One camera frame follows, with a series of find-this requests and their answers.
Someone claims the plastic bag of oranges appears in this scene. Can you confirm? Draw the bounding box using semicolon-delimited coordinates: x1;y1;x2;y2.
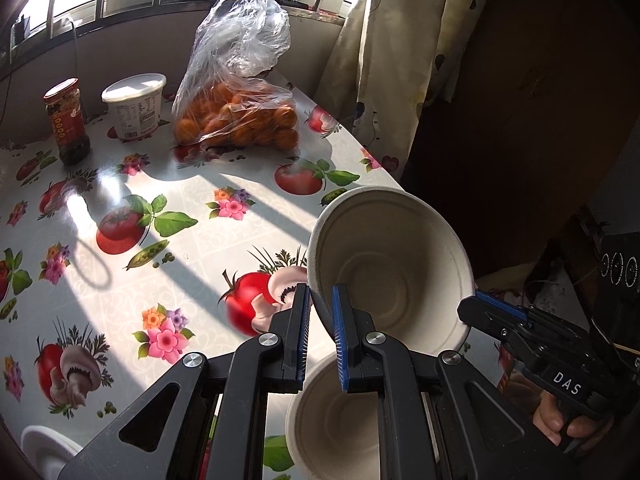
171;0;298;152

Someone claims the small white paper plate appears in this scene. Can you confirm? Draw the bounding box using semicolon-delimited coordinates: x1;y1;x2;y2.
20;425;82;480

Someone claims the beige paper bowl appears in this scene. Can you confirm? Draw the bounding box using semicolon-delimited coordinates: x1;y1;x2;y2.
285;356;381;480
307;186;475;356

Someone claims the cream patterned curtain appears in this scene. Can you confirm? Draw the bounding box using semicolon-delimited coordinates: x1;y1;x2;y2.
314;0;487;178

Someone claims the right hand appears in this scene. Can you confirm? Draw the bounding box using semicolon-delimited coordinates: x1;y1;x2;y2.
504;372;613;451

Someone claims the white plastic tub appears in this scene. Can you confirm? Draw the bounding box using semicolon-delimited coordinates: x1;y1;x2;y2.
101;73;166;142

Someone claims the chili sauce glass jar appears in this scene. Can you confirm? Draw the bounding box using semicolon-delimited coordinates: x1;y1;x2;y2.
43;77;90;166

